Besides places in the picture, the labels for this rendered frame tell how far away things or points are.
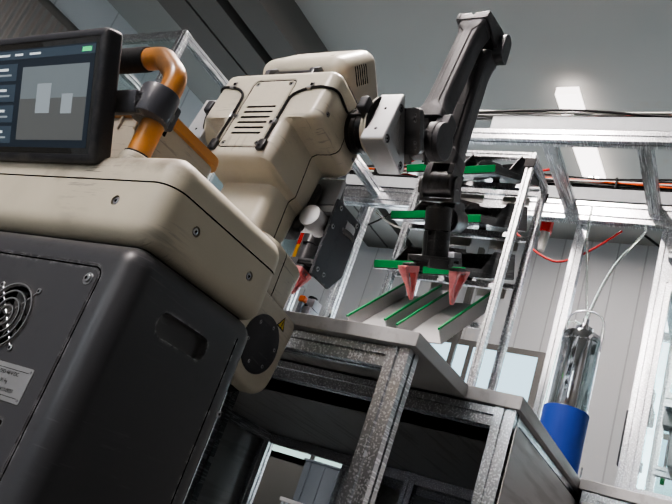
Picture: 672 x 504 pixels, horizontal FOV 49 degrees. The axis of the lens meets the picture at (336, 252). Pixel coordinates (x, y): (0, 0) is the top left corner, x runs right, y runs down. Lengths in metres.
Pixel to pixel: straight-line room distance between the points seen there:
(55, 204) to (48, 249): 0.07
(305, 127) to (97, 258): 0.59
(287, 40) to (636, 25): 1.86
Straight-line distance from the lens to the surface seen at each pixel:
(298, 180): 1.38
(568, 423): 2.61
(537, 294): 5.84
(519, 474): 1.69
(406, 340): 1.38
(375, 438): 1.36
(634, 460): 2.41
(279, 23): 4.36
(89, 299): 0.87
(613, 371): 5.51
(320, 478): 4.11
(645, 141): 2.81
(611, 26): 4.04
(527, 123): 2.95
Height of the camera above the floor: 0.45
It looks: 21 degrees up
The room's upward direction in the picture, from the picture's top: 20 degrees clockwise
